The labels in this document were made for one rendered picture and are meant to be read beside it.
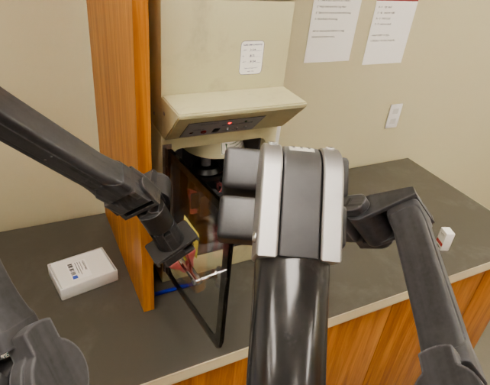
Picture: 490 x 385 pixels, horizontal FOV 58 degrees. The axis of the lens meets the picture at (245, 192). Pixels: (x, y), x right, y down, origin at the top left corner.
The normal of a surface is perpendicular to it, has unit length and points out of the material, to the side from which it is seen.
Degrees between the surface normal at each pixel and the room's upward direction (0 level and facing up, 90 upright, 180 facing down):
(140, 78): 90
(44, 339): 56
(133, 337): 0
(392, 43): 90
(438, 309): 40
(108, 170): 51
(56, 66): 90
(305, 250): 44
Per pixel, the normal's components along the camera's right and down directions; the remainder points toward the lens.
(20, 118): 0.88, -0.36
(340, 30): 0.44, 0.51
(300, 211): 0.05, -0.23
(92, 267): 0.09, -0.84
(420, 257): -0.56, -0.70
